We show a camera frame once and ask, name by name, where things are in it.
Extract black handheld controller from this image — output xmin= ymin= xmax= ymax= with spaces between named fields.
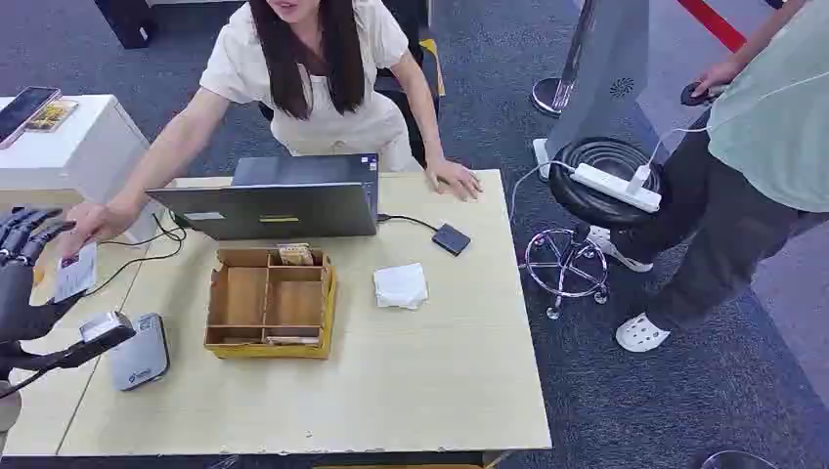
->
xmin=678 ymin=81 xmax=721 ymax=108

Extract white power strip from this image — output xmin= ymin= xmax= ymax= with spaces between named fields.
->
xmin=569 ymin=162 xmax=664 ymax=215

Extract wooden compartment box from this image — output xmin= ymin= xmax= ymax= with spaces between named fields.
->
xmin=203 ymin=245 xmax=338 ymax=362

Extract white power strip cable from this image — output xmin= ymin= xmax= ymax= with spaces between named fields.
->
xmin=507 ymin=158 xmax=578 ymax=223

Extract red barrier belt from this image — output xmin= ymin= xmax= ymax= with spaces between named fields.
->
xmin=676 ymin=0 xmax=748 ymax=55

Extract smartphone with pink case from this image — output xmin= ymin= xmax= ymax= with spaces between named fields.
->
xmin=0 ymin=85 xmax=64 ymax=150

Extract grey standing panel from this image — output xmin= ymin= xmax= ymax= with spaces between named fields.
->
xmin=531 ymin=0 xmax=651 ymax=181

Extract upright card stack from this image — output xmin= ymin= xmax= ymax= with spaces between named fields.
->
xmin=278 ymin=242 xmax=316 ymax=268

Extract small black card reader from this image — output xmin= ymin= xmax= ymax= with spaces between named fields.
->
xmin=431 ymin=222 xmax=473 ymax=258

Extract black round stool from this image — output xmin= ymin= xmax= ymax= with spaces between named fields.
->
xmin=521 ymin=136 xmax=667 ymax=322

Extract dark grey laptop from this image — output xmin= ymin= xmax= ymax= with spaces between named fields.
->
xmin=147 ymin=152 xmax=381 ymax=242

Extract standing person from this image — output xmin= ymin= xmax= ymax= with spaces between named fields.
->
xmin=585 ymin=0 xmax=829 ymax=355

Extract white charger plug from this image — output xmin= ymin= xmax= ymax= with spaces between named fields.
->
xmin=625 ymin=164 xmax=653 ymax=196

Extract thin white charging cable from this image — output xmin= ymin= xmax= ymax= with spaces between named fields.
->
xmin=646 ymin=69 xmax=829 ymax=167

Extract grey rectangular device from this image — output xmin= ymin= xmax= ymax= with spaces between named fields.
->
xmin=108 ymin=312 xmax=172 ymax=394

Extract flat card stack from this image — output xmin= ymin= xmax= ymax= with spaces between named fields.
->
xmin=264 ymin=334 xmax=323 ymax=348

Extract white side cabinet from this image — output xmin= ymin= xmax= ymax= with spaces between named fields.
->
xmin=0 ymin=94 xmax=164 ymax=246

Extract white folded tissue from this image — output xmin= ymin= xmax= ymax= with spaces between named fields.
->
xmin=372 ymin=262 xmax=431 ymax=312

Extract chrome stanchion post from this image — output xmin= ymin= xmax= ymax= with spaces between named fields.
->
xmin=530 ymin=0 xmax=597 ymax=119

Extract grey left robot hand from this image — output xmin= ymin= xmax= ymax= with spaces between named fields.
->
xmin=0 ymin=206 xmax=87 ymax=346

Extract white printed card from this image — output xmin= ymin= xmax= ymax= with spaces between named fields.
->
xmin=53 ymin=241 xmax=99 ymax=305

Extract black office chair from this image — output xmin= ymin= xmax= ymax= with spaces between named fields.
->
xmin=257 ymin=0 xmax=448 ymax=171

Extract round glass object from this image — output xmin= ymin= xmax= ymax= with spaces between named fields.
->
xmin=699 ymin=449 xmax=780 ymax=469

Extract black floor object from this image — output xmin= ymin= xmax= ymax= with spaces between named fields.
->
xmin=93 ymin=0 xmax=160 ymax=51

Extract yellow card packet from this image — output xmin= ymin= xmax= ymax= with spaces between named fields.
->
xmin=24 ymin=98 xmax=81 ymax=134

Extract black reader cable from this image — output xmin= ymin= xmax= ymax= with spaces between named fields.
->
xmin=376 ymin=212 xmax=442 ymax=234

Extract seated person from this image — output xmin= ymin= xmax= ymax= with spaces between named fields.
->
xmin=55 ymin=0 xmax=485 ymax=260

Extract black table cables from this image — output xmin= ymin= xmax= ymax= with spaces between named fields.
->
xmin=84 ymin=212 xmax=189 ymax=299

